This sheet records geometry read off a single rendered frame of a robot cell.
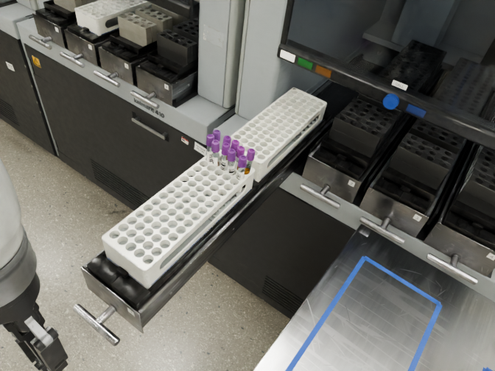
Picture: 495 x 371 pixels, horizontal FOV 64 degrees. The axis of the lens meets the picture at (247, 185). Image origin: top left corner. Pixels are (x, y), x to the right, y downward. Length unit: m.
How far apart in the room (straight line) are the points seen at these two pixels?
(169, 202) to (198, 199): 0.05
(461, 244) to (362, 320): 0.32
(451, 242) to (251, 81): 0.59
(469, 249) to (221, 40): 0.74
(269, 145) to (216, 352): 0.87
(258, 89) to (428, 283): 0.60
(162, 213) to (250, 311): 0.94
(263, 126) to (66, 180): 1.31
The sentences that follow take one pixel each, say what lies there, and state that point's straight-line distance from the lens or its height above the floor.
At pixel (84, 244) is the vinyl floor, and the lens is 1.77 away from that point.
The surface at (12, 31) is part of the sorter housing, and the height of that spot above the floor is 0.69.
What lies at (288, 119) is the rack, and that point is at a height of 0.86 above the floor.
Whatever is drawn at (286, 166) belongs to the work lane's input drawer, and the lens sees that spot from 0.88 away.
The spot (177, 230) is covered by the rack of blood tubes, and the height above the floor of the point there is 0.86.
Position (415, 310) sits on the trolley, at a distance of 0.73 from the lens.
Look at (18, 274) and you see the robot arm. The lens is 0.45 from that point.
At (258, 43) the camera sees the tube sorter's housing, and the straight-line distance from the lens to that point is 0.98.
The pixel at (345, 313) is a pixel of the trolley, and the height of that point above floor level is 0.82.
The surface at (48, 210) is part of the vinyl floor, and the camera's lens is 1.93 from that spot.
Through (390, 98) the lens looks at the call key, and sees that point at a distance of 0.84.
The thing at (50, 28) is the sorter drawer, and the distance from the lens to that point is 1.47.
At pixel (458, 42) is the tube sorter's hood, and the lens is 0.80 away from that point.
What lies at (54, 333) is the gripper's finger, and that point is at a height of 0.94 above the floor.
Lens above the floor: 1.39
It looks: 45 degrees down
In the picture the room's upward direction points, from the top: 9 degrees clockwise
